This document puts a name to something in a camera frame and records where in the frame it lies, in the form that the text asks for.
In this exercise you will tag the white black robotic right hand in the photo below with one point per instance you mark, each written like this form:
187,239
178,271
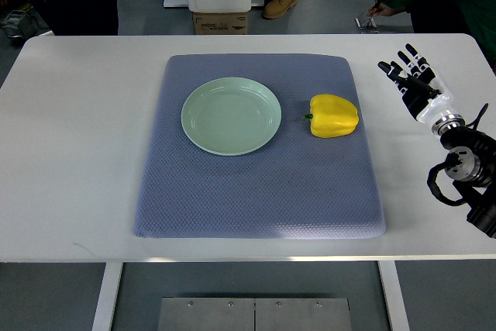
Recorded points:
424,93

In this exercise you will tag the yellow bell pepper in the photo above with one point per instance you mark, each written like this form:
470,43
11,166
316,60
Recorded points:
331,116

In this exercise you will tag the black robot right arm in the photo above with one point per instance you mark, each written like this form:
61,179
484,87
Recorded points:
470,163

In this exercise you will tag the light green plate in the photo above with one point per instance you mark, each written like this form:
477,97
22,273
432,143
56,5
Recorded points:
231,116

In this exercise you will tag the small metal tray on floor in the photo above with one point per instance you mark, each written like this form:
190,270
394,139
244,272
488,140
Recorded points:
365,22

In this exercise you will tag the blue textured mat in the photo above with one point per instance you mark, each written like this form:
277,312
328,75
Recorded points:
296,187

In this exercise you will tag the tan work boot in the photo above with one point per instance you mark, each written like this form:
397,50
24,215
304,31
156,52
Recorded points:
277,8

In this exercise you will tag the right white table leg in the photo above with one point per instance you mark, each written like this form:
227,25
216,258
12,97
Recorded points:
396,312

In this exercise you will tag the white table leg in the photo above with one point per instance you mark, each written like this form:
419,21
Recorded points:
107,298
396,312

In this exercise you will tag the cardboard box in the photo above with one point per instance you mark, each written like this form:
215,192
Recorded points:
229,23

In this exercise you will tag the left white table leg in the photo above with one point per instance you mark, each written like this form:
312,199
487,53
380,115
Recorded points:
107,298

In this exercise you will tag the grey device on floor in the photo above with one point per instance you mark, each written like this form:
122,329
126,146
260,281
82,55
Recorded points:
19,24

